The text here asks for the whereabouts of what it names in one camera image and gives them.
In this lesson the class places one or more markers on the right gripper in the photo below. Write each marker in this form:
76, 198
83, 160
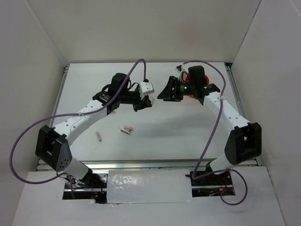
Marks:
169, 95

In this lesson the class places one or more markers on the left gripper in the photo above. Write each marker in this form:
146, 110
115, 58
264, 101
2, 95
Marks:
143, 103

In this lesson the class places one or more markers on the beige small eraser stick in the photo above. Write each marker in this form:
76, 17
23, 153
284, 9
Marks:
98, 136

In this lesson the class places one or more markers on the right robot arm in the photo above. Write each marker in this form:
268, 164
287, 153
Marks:
244, 141

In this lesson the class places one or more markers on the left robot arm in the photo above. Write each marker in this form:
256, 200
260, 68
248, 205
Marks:
53, 144

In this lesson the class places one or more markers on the orange round organizer container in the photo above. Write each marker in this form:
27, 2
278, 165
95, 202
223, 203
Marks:
187, 79

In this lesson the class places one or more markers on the pink white mini stapler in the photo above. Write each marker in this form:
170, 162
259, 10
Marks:
126, 129

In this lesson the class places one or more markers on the white foam cover panel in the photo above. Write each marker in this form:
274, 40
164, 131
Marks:
148, 186

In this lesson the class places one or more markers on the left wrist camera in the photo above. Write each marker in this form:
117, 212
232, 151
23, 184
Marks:
146, 88

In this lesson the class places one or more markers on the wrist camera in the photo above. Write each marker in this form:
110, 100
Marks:
183, 74
146, 88

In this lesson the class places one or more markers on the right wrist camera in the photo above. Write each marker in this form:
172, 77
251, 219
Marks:
183, 74

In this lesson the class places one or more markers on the aluminium table frame rail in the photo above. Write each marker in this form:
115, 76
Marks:
167, 135

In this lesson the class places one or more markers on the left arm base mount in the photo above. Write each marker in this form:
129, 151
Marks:
95, 190

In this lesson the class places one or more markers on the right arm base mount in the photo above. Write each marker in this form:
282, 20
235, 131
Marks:
212, 185

